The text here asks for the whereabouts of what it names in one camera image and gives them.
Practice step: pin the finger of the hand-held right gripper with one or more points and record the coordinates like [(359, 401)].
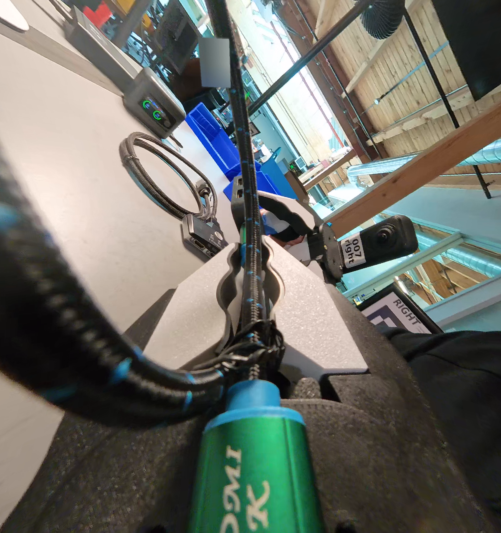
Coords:
[(301, 252), (292, 204)]

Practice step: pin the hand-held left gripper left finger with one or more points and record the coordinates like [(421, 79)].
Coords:
[(184, 324)]

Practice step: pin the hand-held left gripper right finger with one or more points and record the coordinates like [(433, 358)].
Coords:
[(321, 329)]

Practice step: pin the blue plastic bin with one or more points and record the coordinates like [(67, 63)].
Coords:
[(271, 187), (209, 133)]

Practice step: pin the black hdmi switch box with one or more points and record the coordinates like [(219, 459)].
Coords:
[(200, 239)]

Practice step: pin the person's right forearm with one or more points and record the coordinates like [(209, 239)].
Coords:
[(421, 345)]

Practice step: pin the brown cardboard box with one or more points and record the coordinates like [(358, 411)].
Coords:
[(294, 183)]

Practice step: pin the black framed white sign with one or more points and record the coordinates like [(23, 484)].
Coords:
[(400, 312)]

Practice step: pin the wooden beam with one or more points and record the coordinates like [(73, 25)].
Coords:
[(421, 166)]

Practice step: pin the black metal pole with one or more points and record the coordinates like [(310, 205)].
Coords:
[(300, 62)]

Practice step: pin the person's black clothed torso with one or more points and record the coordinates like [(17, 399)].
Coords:
[(462, 437)]

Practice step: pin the dark grey power bank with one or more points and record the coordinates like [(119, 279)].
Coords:
[(150, 87)]

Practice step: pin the black monitor on stand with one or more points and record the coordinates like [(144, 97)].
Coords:
[(175, 33)]

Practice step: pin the grey metal pole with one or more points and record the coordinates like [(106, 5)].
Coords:
[(134, 21)]

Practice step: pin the black power adapter brick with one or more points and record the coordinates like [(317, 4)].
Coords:
[(100, 45)]

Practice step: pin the red plastic bin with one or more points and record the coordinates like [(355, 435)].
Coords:
[(98, 12)]

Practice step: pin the silver ventilation duct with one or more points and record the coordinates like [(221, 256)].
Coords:
[(475, 258), (375, 168)]

